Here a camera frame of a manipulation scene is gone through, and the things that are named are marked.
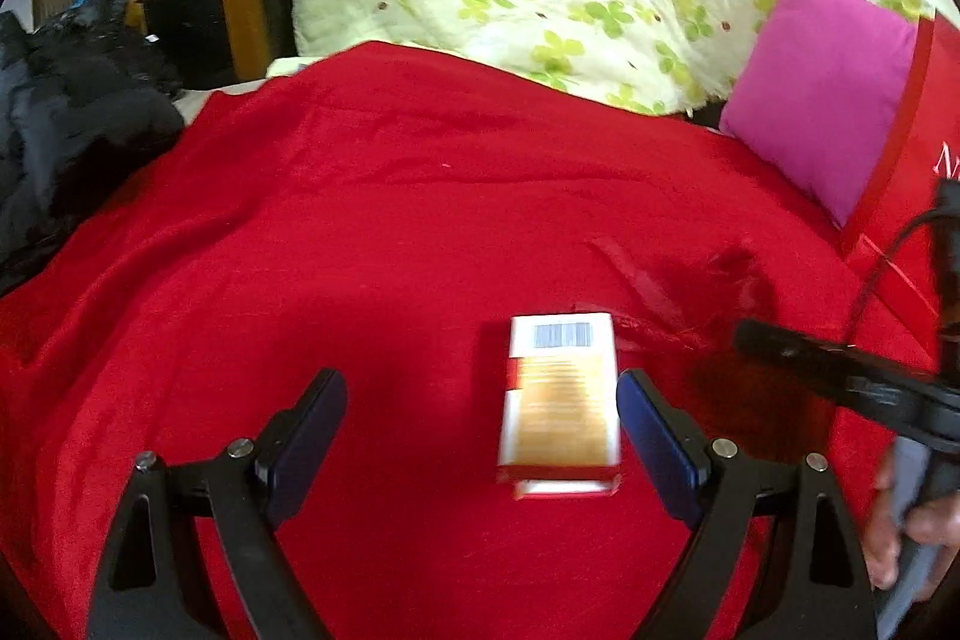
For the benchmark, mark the clear plastic wrapper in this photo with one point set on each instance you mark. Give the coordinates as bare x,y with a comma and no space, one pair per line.
660,295

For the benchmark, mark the red cloth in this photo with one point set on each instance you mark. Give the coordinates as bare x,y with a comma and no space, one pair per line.
337,235

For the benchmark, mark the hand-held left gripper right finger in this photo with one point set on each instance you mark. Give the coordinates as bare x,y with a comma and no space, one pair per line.
660,445

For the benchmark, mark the orange and white box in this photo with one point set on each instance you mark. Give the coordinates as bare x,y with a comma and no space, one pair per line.
559,407

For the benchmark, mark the pink pillow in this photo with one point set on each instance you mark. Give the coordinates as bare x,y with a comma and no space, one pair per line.
817,85

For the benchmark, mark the person's right hand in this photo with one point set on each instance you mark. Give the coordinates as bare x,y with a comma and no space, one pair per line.
885,527

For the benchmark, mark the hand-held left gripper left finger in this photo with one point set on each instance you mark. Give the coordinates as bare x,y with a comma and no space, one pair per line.
307,445

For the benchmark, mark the black jacket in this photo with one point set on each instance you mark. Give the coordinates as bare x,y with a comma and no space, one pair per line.
67,115

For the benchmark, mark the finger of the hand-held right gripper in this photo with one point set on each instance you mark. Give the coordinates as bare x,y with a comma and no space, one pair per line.
825,366

